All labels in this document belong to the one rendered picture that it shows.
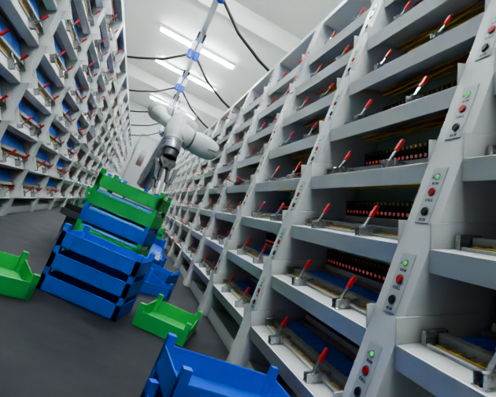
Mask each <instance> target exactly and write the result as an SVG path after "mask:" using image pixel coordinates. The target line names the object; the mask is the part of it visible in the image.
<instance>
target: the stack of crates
mask: <svg viewBox="0 0 496 397"><path fill-rule="evenodd" d="M71 228H72V225H71V224H69V223H65V226H64V227H63V229H62V231H61V234H60V235H59V237H58V239H57V242H56V243H55V246H54V248H53V250H52V252H51V254H50V257H49V259H48V261H47V263H46V266H45V268H44V270H43V272H42V274H41V277H40V279H39V282H38V284H37V286H36V288H38V289H40V290H42V291H45V292H47V293H49V294H52V295H54V296H56V297H58V298H60V299H64V300H65V301H67V302H70V303H72V304H75V305H77V306H80V307H82V308H84V309H86V310H89V311H90V312H93V313H95V314H98V315H100V316H102V317H105V318H107V319H110V320H111V321H117V320H118V319H120V318H122V317H123V316H124V315H126V314H128V313H130V312H131V309H132V307H133V306H134V303H135V300H136V299H137V296H138V294H139V292H140V289H141V287H142V285H143V282H144V280H145V279H146V275H147V273H148V272H149V269H150V267H151V265H152V262H153V260H154V257H155V255H156V254H153V253H150V255H149V257H148V258H146V257H145V256H144V255H141V254H136V253H135V252H133V251H130V250H128V249H125V248H123V247H120V246H118V245H116V244H114V243H111V242H109V241H107V240H104V239H102V238H99V237H97V236H94V235H92V234H90V233H89V231H90V230H91V227H90V226H88V225H85V226H84V228H83V231H75V230H71ZM62 247H64V248H66V249H68V250H61V248H62ZM52 269H55V271H51V270H52Z"/></svg>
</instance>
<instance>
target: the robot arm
mask: <svg viewBox="0 0 496 397"><path fill-rule="evenodd" d="M148 114H149V116H150V117H151V119H153V120H154V121H156V122H157V123H159V124H161V125H162V126H164V127H165V130H164V136H163V137H162V139H161V141H160V142H159V144H158V146H157V148H156V150H155V151H154V153H153V155H152V156H151V158H150V160H149V161H148V163H147V165H146V167H145V169H144V170H143V172H142V174H141V175H140V177H139V179H138V180H137V181H134V182H132V183H131V184H130V185H131V186H132V187H136V188H138V189H140V190H142V191H144V189H147V190H148V193H149V194H152V195H154V196H155V195H156V194H157V192H158V188H159V186H160V183H161V181H160V178H161V174H162V173H163V170H164V169H165V178H164V183H163V184H162V185H161V188H160V191H159V195H160V194H161V193H163V191H165V190H166V187H167V186H169V185H171V184H172V182H173V180H174V178H175V176H176V174H177V172H178V171H179V170H180V169H178V168H177V167H176V159H177V156H178V155H179V154H180V151H181V147H182V148H185V149H186V150H188V151H190V152H191V153H192V154H194V155H196V156H198V157H200V158H202V159H205V160H213V159H214V158H215V157H216V156H217V155H218V153H219V147H218V145H217V144H216V143H215V142H214V141H213V140H212V139H210V138H209V137H208V136H207V135H205V134H203V133H201V132H197V130H198V125H197V124H196V122H195V121H194V119H193V118H192V117H190V116H189V115H187V114H186V113H185V112H183V111H181V110H179V109H176V108H174V107H172V106H169V105H167V104H164V103H161V102H159V101H155V102H151V103H150V105H149V106H148ZM173 168H174V169H173ZM171 169H173V173H172V175H171V177H170V179H169V180H168V178H169V174H170V171H171ZM154 182H155V183H154ZM153 185H154V187H155V189H154V193H153V192H152V189H151V188H152V186H153ZM112 194H114V195H117V196H119V197H121V198H123V199H126V200H128V201H130V202H133V203H135V204H138V205H140V206H143V207H145V208H147V209H149V210H152V209H151V208H150V207H148V206H144V205H143V204H140V203H138V202H135V201H133V200H130V199H129V198H125V197H124V196H122V195H118V194H117V193H114V192H113V193H112Z"/></svg>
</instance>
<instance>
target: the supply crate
mask: <svg viewBox="0 0 496 397"><path fill-rule="evenodd" d="M106 172H107V169H104V168H102V169H101V171H100V173H99V174H98V177H97V179H96V181H95V183H94V184H96V185H98V186H99V187H103V188H105V189H107V190H109V191H112V192H114V193H117V194H118V195H122V196H124V197H125V198H128V199H130V200H133V201H135V202H138V203H140V204H143V205H144V206H148V207H150V208H151V209H154V210H157V211H159V212H162V213H165V214H166V213H167V212H168V208H169V207H170V205H171V202H172V200H173V198H170V197H168V200H167V201H165V200H164V198H165V196H166V194H164V193H161V194H160V196H159V198H158V197H157V196H154V195H152V194H149V193H147V192H145V191H142V190H140V189H138V188H136V187H132V186H131V185H128V184H126V183H123V182H121V181H119V180H117V179H118V178H119V176H118V175H116V174H115V175H114V177H113V178H112V177H110V176H107V175H106Z"/></svg>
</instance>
